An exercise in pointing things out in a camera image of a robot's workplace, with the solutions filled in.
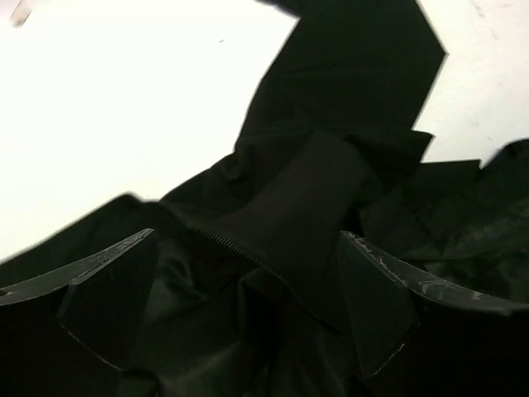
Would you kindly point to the black jacket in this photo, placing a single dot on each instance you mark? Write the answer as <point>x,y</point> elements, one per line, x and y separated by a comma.
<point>247,298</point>

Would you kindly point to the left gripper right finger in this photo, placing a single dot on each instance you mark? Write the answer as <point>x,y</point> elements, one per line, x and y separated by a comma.
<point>419,335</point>

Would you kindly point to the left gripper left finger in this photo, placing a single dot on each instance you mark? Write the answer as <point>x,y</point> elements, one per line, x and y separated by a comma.
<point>70,329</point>

